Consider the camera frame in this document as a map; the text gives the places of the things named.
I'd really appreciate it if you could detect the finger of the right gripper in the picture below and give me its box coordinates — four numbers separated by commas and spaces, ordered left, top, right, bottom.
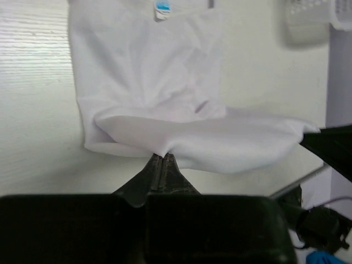
300, 125, 352, 181

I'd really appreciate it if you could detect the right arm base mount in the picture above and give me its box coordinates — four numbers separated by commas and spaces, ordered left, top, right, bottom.
275, 186, 351, 254

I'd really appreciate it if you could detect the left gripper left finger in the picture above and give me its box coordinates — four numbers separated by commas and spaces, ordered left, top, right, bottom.
114, 155, 162, 208

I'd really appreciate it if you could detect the white plastic basket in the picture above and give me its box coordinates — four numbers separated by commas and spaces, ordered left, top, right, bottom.
284, 0, 351, 47

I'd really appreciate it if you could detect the white t shirt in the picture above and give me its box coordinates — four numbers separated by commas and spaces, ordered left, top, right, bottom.
68, 1, 319, 173

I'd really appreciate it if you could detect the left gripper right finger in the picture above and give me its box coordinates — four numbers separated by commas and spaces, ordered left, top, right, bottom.
156, 154, 200, 194

